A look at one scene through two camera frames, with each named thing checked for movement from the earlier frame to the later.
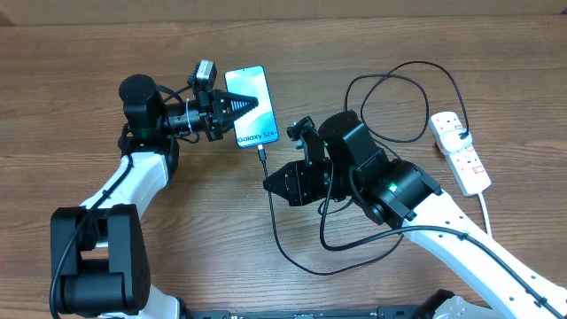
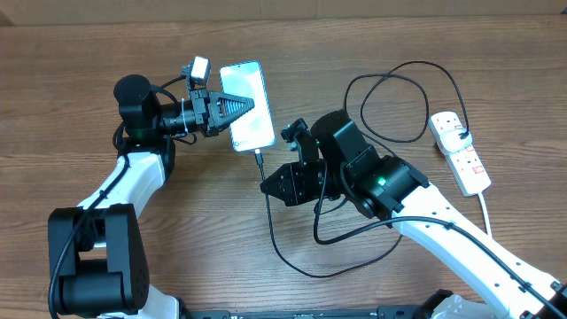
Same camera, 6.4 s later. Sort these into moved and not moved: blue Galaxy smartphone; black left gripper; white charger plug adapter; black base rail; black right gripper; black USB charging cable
Moved: black USB charging cable; blue Galaxy smartphone
Not moved: white charger plug adapter; black base rail; black right gripper; black left gripper
